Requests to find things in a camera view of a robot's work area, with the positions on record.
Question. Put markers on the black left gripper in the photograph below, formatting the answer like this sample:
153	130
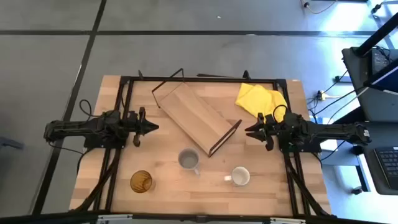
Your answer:
135	126

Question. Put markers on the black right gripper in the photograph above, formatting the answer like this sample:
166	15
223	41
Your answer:
270	130

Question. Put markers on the white mug red lattice pattern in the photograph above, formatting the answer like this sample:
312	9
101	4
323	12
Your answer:
240	176

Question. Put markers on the pale grey embossed mug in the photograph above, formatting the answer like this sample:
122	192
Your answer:
188	159

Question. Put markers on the amber ribbed glass cup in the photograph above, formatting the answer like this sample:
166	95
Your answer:
141	181

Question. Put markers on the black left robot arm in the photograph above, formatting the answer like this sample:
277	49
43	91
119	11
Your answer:
71	129

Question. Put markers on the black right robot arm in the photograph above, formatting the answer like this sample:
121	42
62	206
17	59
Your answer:
335	130

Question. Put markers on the yellow cloth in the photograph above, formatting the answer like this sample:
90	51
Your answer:
256	99

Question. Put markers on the white power strip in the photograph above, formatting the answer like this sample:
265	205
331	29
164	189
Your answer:
321	95

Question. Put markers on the grey lower desk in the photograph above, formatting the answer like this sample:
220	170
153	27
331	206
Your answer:
373	161

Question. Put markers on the grey side desk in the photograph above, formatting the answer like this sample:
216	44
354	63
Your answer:
373	99

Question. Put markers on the black keyboard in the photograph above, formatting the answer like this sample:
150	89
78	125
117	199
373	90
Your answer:
388	166

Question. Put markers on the dark monitor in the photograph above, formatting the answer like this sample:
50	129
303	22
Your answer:
384	77

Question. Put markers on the black slanted support beam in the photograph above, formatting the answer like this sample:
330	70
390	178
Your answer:
377	34

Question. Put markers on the wooden shelf black metal frame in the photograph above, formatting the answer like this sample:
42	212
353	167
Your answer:
192	115

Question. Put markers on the black metal table frame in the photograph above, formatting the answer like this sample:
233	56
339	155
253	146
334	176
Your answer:
202	79

